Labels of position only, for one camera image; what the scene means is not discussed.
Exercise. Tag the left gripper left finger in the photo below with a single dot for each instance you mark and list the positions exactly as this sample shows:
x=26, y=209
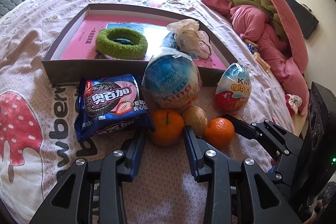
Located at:
x=71, y=199

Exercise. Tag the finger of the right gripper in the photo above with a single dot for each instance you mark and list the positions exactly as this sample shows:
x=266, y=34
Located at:
x=256, y=131
x=275, y=133

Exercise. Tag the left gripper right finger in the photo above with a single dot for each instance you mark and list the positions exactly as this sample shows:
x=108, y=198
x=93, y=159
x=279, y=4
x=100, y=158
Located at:
x=240, y=189

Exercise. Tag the orange tangerine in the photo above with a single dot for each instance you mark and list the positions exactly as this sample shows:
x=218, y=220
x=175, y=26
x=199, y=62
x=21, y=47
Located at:
x=219, y=133
x=168, y=125

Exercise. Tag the small red white cloth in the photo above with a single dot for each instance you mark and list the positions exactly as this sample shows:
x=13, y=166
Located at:
x=293, y=102

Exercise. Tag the red white King egg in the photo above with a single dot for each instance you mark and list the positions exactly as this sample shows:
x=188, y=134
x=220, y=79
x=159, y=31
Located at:
x=233, y=89

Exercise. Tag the tan walnut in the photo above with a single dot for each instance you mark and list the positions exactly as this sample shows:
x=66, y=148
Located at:
x=195, y=117

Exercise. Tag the pink crumpled blanket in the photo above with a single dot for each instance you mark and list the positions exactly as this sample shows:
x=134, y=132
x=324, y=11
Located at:
x=251, y=23

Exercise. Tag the pink strawberry print bedsheet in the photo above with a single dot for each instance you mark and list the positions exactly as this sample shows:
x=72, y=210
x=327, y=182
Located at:
x=38, y=141

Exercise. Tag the yellow snack packets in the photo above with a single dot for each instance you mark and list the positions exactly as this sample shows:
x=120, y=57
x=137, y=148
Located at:
x=254, y=49

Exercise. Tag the pink pillow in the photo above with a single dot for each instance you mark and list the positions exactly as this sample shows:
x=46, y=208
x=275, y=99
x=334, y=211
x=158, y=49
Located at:
x=293, y=33

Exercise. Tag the large blue King egg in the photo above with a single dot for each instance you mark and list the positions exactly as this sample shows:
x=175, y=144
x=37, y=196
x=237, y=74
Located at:
x=172, y=79

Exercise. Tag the white sheer fabric pouch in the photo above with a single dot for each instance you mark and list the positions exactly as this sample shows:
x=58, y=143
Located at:
x=190, y=38

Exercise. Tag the blue Oreo cookie packet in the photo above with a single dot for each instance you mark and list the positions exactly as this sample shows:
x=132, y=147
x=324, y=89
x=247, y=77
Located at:
x=109, y=105

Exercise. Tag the black television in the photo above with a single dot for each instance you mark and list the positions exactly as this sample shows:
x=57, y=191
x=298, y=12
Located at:
x=307, y=21

